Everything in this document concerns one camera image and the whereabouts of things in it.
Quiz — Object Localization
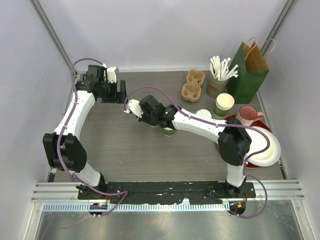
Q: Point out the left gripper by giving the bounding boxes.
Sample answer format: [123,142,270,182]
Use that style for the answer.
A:
[98,80,129,104]

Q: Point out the green paper bag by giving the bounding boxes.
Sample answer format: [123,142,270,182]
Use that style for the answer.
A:
[226,37,270,105]

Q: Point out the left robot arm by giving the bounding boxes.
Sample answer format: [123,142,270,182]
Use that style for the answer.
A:
[42,64,127,200]

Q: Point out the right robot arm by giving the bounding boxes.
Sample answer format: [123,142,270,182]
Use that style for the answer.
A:
[127,95,252,198]

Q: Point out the cardboard cup carrier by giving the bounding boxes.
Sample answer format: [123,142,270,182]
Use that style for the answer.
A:
[181,69,205,102]

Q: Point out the stack of white lids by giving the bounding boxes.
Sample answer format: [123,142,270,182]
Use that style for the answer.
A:
[195,109,212,119]

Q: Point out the grey straw holder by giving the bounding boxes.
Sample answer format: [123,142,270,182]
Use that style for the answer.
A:
[206,74,229,99]

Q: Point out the stack of green cups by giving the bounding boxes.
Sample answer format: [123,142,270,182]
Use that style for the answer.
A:
[214,93,235,117]

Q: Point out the white wrapped straws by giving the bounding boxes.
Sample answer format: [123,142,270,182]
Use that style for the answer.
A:
[209,55,239,82]

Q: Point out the pink speckled mug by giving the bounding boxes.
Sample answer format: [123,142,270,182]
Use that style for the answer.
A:
[235,105,264,126]

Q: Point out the red round tray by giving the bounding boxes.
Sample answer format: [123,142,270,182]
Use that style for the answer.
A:
[225,115,272,169]

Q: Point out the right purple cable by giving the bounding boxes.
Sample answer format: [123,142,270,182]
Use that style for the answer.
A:
[123,85,271,221]

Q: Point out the purple cable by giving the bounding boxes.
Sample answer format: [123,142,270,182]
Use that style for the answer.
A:
[123,85,271,221]
[56,57,129,217]

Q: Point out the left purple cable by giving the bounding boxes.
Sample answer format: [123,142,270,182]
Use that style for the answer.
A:
[56,57,129,217]

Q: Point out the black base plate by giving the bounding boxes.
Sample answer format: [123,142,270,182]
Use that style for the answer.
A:
[76,181,256,205]

